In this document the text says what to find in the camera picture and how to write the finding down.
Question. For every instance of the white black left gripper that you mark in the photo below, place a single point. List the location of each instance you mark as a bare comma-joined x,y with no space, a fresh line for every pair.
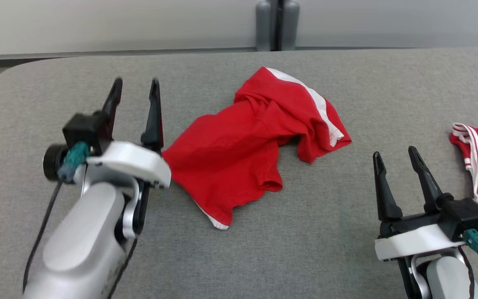
135,164

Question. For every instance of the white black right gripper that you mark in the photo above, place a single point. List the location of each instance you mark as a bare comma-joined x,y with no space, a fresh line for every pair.
417,245

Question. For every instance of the red shorts with white stripe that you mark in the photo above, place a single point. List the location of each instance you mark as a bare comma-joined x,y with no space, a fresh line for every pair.
230,153

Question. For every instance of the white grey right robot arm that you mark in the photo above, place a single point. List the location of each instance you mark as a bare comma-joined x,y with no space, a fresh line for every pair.
446,278

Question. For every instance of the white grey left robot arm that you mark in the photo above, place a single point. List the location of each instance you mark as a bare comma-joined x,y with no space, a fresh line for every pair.
81,249

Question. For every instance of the fabric covered table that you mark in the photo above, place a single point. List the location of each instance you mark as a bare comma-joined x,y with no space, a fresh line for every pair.
326,249

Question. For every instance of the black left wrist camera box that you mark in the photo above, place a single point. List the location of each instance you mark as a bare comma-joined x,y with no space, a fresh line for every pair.
85,131

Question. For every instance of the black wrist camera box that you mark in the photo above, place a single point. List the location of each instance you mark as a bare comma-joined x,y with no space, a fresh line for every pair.
85,131
467,214

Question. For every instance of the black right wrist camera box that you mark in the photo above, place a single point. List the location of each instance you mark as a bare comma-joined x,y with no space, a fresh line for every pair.
467,214

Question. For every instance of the grey partition post with foot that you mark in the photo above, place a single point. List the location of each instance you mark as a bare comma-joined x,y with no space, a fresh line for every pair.
291,25
264,25

